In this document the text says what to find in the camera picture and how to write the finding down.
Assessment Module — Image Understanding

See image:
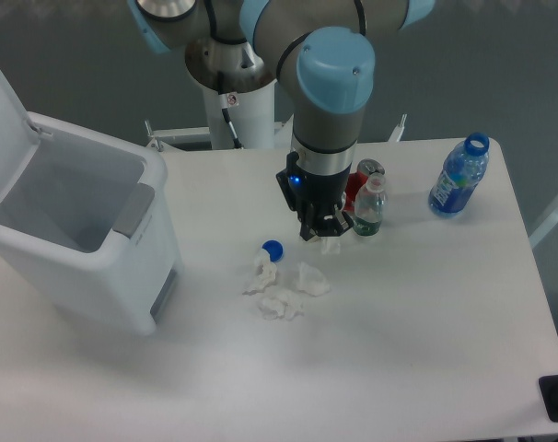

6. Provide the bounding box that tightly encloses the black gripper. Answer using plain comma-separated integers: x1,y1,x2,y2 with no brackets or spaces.
276,152,354,242

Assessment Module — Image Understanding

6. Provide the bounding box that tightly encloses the small white paper ball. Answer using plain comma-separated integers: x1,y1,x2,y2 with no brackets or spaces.
320,237,342,255

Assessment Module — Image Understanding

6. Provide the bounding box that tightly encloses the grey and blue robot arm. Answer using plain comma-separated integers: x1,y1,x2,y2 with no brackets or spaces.
129,1,434,240

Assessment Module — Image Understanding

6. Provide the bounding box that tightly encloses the white trash bin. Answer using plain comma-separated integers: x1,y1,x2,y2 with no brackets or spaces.
0,113,181,335

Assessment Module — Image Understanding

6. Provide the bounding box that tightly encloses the white trash bin lid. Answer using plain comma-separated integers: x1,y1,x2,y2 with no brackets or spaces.
0,69,40,203

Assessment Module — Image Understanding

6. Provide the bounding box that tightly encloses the clear green-label plastic bottle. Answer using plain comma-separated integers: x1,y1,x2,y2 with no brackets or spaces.
354,172,388,237

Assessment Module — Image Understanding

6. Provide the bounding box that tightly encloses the white crumpled paper right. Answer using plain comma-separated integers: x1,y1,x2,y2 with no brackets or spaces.
296,262,331,297

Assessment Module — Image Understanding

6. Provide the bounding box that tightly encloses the white crumpled paper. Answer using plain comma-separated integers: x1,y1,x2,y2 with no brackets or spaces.
296,262,331,297
257,286,304,320
243,249,277,295

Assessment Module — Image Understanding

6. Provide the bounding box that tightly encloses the red soda can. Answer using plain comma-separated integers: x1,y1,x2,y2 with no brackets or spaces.
344,158,385,215

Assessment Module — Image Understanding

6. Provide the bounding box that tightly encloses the blue bottle cap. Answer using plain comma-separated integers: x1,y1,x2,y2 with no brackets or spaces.
262,239,284,262

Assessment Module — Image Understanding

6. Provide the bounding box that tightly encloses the white crumpled paper left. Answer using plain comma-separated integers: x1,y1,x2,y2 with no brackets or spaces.
243,249,277,295

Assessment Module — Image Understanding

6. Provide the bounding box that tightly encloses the white crumpled paper front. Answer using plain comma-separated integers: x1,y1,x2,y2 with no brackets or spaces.
257,286,304,320

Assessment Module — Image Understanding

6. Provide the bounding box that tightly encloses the blue plastic drink bottle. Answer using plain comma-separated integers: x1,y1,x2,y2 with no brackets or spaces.
428,132,490,217

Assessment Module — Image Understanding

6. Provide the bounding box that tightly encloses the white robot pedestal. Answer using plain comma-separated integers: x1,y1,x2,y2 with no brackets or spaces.
184,36,277,150

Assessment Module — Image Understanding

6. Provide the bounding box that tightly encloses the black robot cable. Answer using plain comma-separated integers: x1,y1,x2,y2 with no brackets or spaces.
216,68,243,149

